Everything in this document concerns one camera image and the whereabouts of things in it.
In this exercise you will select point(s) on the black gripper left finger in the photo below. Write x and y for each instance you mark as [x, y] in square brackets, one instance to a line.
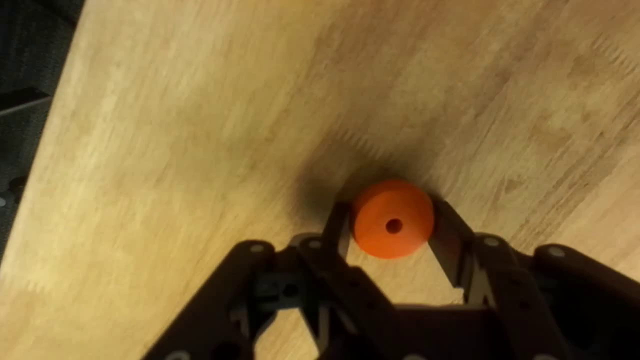
[339, 231]

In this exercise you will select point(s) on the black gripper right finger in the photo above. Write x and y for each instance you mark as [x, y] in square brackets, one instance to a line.
[456, 247]

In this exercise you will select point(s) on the orange disc with hole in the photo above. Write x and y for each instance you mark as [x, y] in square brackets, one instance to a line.
[393, 203]

